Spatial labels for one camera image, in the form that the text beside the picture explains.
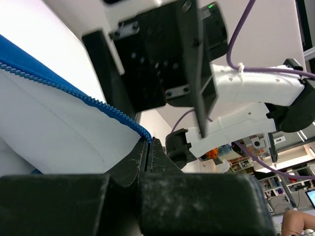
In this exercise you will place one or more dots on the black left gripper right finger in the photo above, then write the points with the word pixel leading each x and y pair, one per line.
pixel 173 203

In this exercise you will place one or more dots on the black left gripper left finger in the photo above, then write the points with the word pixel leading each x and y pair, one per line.
pixel 74 205

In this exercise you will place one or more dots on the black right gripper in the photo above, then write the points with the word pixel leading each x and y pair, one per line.
pixel 166 54

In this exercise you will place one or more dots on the blue zip-up vest jacket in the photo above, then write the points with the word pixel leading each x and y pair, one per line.
pixel 50 126

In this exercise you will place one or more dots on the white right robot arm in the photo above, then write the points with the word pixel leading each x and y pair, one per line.
pixel 249 101

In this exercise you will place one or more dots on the person's bare leg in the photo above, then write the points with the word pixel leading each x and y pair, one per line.
pixel 295 222

